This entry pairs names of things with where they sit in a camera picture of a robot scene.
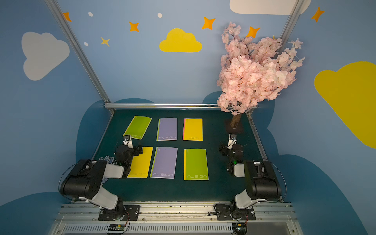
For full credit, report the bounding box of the controller board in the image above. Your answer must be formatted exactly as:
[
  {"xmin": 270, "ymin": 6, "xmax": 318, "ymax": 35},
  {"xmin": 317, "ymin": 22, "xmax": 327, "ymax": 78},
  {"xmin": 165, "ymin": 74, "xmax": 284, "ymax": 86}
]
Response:
[
  {"xmin": 232, "ymin": 223, "xmax": 247, "ymax": 235},
  {"xmin": 107, "ymin": 224, "xmax": 127, "ymax": 235}
]

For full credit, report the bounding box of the aluminium rail frame front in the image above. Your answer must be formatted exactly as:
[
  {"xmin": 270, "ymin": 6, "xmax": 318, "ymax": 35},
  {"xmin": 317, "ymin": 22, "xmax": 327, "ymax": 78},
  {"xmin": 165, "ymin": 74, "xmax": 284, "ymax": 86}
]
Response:
[{"xmin": 49, "ymin": 201, "xmax": 303, "ymax": 235}]

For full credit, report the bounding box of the white lined notebook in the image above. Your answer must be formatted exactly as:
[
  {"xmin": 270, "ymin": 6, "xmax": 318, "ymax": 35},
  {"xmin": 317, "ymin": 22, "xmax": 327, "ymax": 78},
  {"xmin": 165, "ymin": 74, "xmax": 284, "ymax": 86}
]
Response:
[{"xmin": 156, "ymin": 118, "xmax": 178, "ymax": 141}]

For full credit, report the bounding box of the right controller board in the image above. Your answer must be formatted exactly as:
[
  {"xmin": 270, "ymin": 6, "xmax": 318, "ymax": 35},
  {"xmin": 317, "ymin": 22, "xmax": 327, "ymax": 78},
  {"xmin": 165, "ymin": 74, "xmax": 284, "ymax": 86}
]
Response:
[{"xmin": 232, "ymin": 223, "xmax": 247, "ymax": 235}]

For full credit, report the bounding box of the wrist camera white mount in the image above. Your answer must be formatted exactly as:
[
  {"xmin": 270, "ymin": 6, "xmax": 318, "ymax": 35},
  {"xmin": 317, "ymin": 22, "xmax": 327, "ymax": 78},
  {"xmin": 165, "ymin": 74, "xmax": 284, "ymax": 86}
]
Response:
[
  {"xmin": 227, "ymin": 134, "xmax": 237, "ymax": 149},
  {"xmin": 123, "ymin": 135, "xmax": 133, "ymax": 149}
]

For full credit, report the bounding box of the left controller board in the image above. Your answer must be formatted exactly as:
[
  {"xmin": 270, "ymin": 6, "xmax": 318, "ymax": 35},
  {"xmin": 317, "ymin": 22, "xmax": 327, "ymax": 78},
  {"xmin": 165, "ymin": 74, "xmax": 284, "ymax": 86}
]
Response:
[{"xmin": 107, "ymin": 224, "xmax": 127, "ymax": 235}]

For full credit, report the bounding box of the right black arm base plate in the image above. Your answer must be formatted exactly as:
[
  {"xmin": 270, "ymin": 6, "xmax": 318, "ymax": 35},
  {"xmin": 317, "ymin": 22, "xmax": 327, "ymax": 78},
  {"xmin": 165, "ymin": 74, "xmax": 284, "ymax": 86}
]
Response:
[{"xmin": 213, "ymin": 204, "xmax": 256, "ymax": 220}]

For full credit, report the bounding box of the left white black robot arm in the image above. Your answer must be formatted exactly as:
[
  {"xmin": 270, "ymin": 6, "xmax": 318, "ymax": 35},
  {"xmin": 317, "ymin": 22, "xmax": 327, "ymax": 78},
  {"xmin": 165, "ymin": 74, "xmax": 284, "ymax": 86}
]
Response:
[{"xmin": 58, "ymin": 144, "xmax": 143, "ymax": 215}]

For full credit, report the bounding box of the green cover notebook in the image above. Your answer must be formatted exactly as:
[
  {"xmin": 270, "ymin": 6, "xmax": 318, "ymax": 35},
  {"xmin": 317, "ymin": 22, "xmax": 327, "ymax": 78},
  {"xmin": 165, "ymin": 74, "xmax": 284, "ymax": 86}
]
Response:
[{"xmin": 123, "ymin": 116, "xmax": 152, "ymax": 140}]

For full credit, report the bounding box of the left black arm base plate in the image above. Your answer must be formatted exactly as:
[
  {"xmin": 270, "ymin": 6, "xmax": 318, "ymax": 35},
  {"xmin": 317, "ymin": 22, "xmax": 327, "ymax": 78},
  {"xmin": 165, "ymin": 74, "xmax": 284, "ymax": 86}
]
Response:
[{"xmin": 98, "ymin": 205, "xmax": 140, "ymax": 221}]

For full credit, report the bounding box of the pink cherry blossom tree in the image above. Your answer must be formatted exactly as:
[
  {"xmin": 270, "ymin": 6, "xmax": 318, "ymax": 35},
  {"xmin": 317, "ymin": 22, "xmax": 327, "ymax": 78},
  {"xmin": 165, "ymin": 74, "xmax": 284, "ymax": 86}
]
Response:
[{"xmin": 217, "ymin": 23, "xmax": 304, "ymax": 122}]

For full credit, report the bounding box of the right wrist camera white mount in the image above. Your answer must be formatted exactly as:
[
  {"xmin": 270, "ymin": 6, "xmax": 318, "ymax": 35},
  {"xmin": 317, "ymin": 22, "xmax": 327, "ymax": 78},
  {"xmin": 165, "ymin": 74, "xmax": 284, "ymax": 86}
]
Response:
[{"xmin": 227, "ymin": 134, "xmax": 237, "ymax": 149}]

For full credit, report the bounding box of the white blue dotted work glove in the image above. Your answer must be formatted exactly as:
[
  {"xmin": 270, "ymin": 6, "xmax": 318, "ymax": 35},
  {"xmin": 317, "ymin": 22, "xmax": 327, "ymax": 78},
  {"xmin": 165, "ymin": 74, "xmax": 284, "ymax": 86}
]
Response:
[{"xmin": 99, "ymin": 156, "xmax": 115, "ymax": 185}]

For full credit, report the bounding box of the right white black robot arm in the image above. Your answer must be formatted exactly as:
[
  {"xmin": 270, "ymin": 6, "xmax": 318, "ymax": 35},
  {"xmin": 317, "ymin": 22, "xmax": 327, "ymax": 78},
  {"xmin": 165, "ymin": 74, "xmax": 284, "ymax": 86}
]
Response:
[{"xmin": 219, "ymin": 141, "xmax": 282, "ymax": 212}]

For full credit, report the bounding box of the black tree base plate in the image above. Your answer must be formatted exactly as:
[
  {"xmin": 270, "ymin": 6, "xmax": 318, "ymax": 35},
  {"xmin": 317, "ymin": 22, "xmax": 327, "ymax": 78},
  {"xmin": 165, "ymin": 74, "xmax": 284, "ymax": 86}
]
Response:
[{"xmin": 224, "ymin": 119, "xmax": 245, "ymax": 134}]

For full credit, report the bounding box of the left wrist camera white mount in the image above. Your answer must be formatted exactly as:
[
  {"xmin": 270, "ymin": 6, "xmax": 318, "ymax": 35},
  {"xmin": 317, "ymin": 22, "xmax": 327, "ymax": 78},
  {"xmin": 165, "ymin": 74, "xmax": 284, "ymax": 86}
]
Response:
[{"xmin": 123, "ymin": 135, "xmax": 133, "ymax": 149}]

